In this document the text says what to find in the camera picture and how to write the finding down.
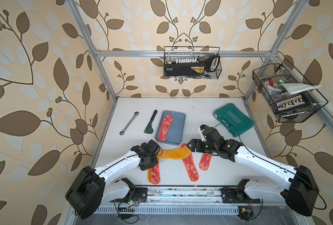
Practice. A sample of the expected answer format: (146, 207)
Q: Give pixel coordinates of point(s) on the red insole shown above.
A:
(165, 126)
(205, 161)
(190, 168)
(156, 175)

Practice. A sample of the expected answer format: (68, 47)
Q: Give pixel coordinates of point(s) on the black yellow tool box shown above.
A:
(184, 69)

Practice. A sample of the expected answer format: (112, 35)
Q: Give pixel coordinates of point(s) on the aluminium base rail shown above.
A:
(169, 200)

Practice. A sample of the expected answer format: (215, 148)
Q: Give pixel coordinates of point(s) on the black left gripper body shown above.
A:
(154, 161)

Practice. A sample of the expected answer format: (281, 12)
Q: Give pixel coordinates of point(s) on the black wire basket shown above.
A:
(192, 62)
(269, 76)

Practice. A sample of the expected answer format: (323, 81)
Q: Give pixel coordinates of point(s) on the white folded paper bag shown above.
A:
(295, 88)

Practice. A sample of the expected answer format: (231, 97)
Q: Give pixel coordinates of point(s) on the aluminium frame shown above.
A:
(251, 37)

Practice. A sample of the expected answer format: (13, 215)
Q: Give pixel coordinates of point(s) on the silver combination wrench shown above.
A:
(129, 123)

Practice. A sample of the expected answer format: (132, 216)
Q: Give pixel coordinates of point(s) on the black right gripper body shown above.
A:
(204, 146)

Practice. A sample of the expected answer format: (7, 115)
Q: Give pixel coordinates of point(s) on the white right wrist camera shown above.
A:
(201, 129)

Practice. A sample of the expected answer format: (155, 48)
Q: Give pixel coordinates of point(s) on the grey-blue storage tray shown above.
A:
(174, 136)

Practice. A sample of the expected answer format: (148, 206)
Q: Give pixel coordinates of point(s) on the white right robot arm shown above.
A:
(294, 186)

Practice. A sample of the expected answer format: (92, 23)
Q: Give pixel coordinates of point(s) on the socket bit set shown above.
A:
(291, 103)

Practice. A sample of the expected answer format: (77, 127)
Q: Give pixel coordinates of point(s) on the black wire basket back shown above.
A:
(192, 62)

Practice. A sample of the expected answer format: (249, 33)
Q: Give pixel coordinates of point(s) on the black wire basket right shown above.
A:
(269, 76)

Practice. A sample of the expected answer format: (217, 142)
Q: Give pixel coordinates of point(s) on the green plastic tool case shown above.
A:
(234, 120)

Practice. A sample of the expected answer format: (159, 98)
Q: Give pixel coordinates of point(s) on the yellow insole horizontal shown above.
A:
(174, 154)

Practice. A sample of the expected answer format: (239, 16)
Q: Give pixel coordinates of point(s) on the green pipe wrench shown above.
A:
(149, 129)

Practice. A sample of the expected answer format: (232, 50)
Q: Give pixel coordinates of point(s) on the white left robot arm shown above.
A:
(94, 186)

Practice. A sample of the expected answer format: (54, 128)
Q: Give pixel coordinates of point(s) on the yellow insole vertical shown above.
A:
(149, 175)

